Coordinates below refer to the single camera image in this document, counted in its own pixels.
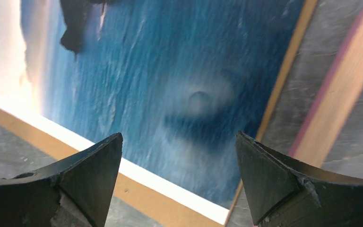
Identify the brown backing board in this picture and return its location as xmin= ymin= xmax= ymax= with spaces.
xmin=0 ymin=0 xmax=317 ymax=227

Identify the landscape photo print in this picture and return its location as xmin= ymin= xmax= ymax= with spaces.
xmin=0 ymin=0 xmax=305 ymax=209

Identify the pink wooden picture frame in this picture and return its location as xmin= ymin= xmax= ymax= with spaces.
xmin=288 ymin=10 xmax=363 ymax=167

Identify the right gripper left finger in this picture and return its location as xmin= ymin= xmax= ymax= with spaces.
xmin=0 ymin=133 xmax=123 ymax=227

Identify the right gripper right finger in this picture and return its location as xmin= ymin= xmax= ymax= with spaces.
xmin=235 ymin=132 xmax=363 ymax=227

